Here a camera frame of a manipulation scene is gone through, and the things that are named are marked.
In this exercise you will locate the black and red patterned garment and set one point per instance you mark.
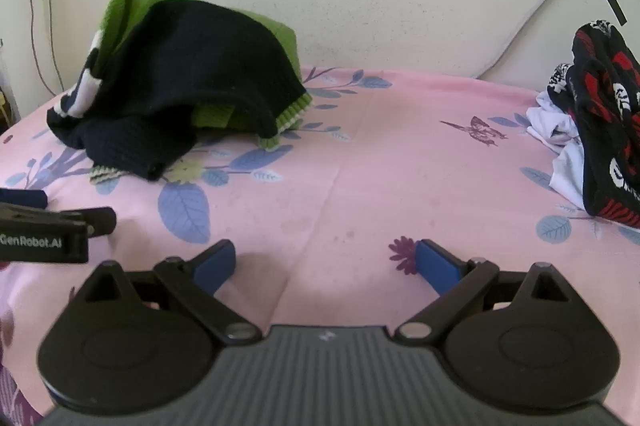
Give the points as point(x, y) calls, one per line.
point(607, 116)

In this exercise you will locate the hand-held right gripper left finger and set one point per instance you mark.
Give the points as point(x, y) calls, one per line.
point(215, 268)

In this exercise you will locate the pink floral bedsheet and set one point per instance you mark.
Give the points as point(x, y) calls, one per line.
point(350, 186)

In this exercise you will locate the green and black knit sweater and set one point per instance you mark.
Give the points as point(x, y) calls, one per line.
point(200, 56)

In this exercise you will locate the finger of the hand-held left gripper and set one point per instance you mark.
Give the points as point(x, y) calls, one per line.
point(97, 221)
point(22, 198)

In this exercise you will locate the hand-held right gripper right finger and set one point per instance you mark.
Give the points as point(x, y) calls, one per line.
point(437, 268)

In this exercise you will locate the white garment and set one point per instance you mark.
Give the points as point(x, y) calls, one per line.
point(557, 126)

